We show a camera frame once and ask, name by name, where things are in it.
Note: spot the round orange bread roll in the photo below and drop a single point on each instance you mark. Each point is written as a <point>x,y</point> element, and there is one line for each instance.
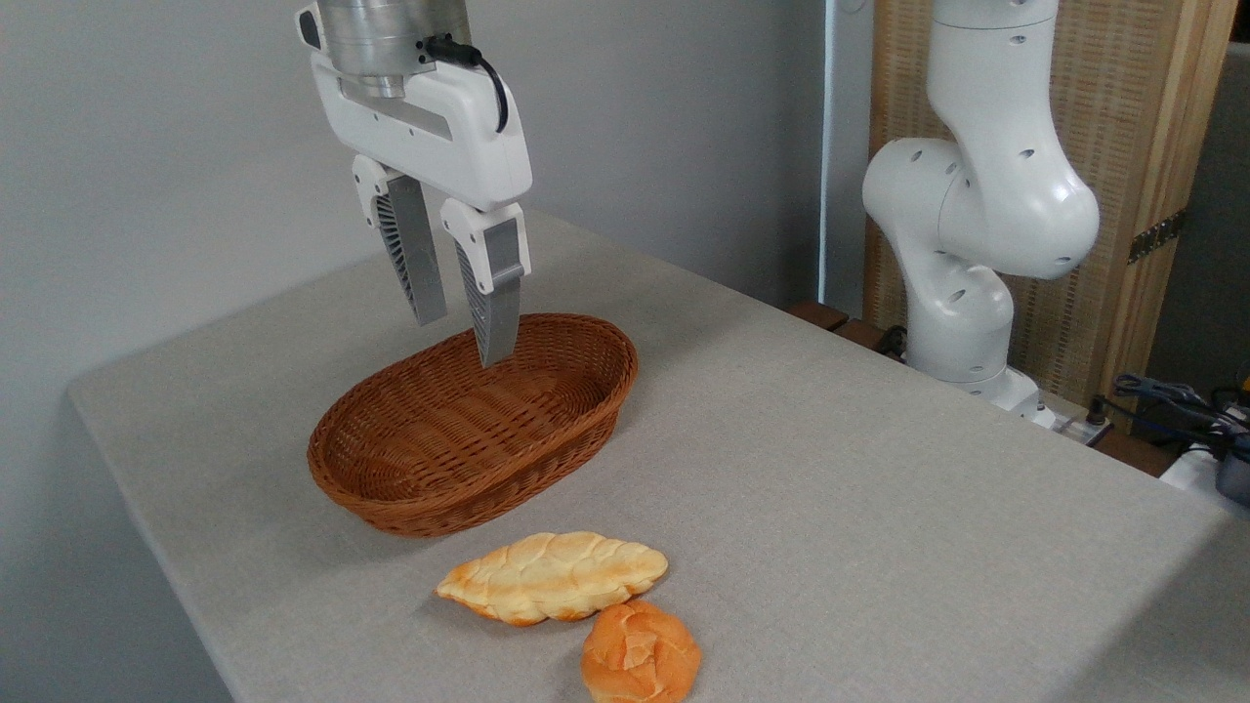
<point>640,654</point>

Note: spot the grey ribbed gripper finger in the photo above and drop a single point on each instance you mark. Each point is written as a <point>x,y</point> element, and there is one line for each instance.
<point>498,303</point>
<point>418,264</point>

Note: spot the white vertical wall trim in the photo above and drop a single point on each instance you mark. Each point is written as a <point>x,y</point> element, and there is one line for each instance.
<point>840,146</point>

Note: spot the long braided bread loaf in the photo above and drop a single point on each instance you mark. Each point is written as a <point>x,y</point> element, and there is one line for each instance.
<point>552,578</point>

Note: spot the dark wooden board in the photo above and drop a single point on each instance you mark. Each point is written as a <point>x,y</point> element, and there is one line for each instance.
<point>818,314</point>

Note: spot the brown oval wicker basket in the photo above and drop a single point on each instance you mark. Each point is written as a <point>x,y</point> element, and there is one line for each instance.
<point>391,469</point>

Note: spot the woven wooden folding screen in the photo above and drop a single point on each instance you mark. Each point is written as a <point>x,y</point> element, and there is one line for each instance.
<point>1113,107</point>

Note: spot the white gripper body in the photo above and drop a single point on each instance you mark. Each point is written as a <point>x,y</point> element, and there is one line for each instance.
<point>464,146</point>

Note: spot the brass screen hinge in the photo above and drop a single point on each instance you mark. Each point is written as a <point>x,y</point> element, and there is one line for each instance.
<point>1157,236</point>

